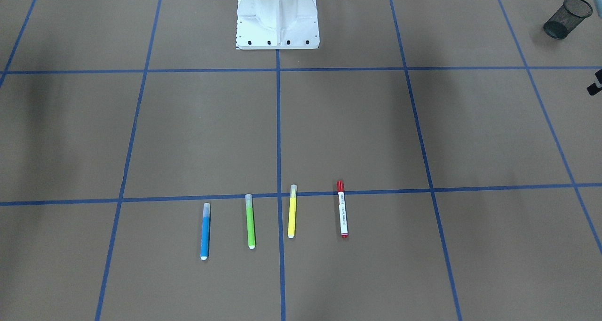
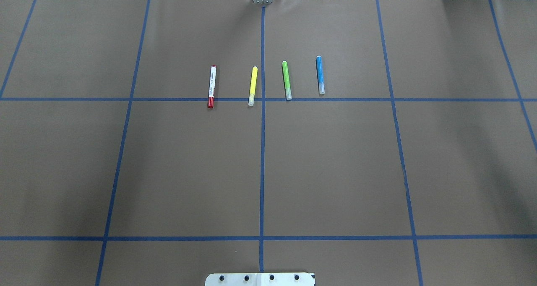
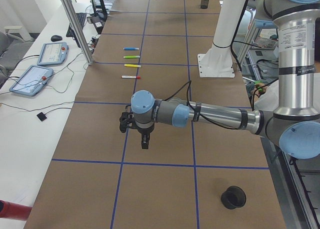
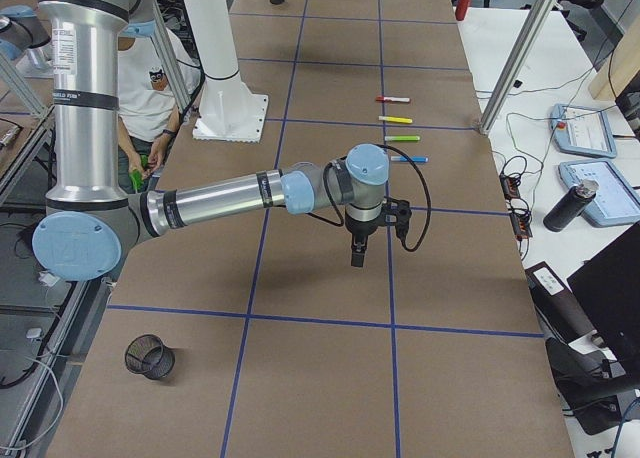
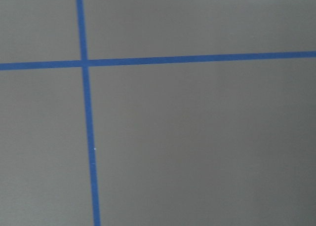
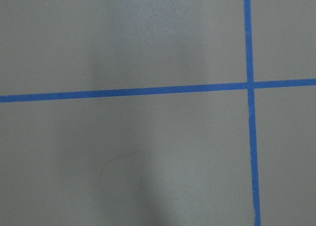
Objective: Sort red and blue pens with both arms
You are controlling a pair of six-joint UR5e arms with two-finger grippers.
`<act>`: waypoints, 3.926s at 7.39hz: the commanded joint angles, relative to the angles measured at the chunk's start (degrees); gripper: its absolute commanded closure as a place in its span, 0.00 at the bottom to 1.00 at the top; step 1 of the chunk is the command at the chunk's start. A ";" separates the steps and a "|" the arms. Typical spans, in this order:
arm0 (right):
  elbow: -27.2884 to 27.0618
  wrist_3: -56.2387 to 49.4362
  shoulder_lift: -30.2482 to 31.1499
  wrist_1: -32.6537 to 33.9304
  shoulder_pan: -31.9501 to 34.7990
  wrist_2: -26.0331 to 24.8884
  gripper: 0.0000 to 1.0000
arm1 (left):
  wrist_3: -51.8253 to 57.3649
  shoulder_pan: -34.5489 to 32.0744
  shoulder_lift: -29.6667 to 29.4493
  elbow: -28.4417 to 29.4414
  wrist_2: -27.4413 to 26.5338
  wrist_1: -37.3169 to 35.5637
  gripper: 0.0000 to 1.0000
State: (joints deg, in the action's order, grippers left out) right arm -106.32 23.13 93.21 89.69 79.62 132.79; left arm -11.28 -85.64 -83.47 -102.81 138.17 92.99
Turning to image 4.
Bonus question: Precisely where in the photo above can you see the blue highlighter marker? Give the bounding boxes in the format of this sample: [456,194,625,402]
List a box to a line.
[390,156,429,164]

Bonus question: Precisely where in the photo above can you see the aluminium frame post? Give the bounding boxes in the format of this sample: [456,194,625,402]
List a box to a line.
[478,0,557,136]

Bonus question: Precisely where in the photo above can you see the person in white shirt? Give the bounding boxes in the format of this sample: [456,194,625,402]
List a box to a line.
[117,36,181,193]

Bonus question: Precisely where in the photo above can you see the yellow highlighter marker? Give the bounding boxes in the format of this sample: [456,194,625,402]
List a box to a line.
[378,115,413,125]

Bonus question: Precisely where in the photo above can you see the right black mesh cup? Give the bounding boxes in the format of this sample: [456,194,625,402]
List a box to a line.
[124,334,175,380]

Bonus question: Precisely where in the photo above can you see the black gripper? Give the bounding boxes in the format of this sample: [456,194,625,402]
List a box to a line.
[345,197,411,268]

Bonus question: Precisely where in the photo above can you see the green highlighter marker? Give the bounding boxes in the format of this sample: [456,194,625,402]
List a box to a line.
[384,135,421,142]

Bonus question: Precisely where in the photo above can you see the lower blue teach pendant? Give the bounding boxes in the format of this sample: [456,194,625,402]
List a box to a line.
[558,158,639,228]

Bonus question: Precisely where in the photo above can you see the blue teach pendant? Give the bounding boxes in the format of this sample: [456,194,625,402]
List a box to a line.
[549,103,617,158]
[558,158,639,228]

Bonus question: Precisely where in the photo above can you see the red and white marker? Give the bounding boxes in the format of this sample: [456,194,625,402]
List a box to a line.
[375,96,411,103]

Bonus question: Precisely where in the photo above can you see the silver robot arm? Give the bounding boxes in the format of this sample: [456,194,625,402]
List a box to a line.
[32,0,411,281]

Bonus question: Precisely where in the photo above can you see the upper blue teach pendant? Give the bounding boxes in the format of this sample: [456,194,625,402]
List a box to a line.
[549,103,617,158]

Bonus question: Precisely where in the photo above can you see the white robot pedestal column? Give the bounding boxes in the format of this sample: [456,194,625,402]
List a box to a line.
[184,0,269,143]

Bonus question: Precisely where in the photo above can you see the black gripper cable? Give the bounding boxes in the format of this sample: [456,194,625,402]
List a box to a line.
[322,156,432,253]

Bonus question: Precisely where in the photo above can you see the black water bottle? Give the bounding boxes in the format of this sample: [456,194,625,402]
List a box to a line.
[543,179,599,232]

